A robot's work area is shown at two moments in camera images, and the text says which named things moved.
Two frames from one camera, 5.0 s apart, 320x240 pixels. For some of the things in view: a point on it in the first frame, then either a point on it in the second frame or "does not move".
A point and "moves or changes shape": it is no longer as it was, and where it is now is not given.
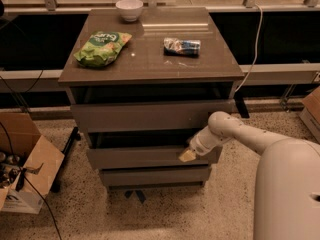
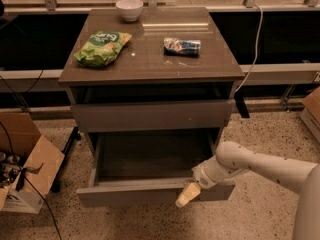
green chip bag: [102, 48] does not move
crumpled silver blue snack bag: [183, 48] does not move
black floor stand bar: [75, 136] does not move
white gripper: [199, 145] → [201, 176]
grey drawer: [145, 158] moves or changes shape
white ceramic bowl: [129, 9] does not move
